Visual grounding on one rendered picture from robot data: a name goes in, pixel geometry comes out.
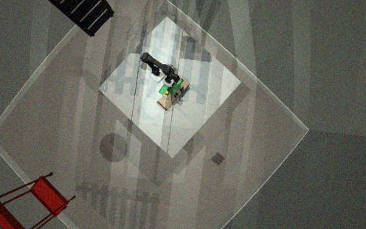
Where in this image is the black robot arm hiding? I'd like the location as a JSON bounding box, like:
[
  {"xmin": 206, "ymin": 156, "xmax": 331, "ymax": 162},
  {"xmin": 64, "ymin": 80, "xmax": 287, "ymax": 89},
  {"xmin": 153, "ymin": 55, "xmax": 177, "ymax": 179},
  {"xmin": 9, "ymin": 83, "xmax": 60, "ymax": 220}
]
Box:
[{"xmin": 140, "ymin": 52, "xmax": 179, "ymax": 83}]

